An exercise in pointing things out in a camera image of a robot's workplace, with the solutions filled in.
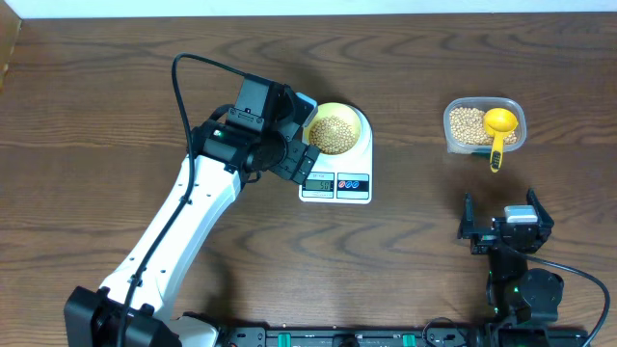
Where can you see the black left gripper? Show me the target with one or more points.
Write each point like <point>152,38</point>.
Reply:
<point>291,168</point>

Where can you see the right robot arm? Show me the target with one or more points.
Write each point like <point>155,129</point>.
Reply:
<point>525,300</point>

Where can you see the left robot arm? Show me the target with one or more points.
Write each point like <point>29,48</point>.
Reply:
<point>240,141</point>

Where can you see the clear container of soybeans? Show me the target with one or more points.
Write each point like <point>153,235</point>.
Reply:
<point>464,130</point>

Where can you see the yellow plastic bowl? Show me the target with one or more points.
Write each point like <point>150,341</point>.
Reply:
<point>335,129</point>

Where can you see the white digital kitchen scale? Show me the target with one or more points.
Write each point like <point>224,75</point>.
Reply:
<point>344,178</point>

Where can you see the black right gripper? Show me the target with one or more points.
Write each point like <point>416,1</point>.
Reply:
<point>483,240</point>

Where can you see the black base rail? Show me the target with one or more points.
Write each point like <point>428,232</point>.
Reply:
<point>419,337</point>

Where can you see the yellow plastic measuring scoop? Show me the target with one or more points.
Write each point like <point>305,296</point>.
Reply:
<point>499,123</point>

